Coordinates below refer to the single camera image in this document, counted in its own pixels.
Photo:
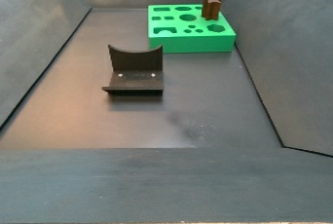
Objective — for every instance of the green foam shape board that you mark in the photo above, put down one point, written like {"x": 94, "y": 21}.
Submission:
{"x": 177, "y": 28}

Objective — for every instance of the dark curved arch block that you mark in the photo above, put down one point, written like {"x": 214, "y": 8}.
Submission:
{"x": 136, "y": 71}

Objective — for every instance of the brown star-shaped block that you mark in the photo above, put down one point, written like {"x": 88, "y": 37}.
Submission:
{"x": 209, "y": 9}

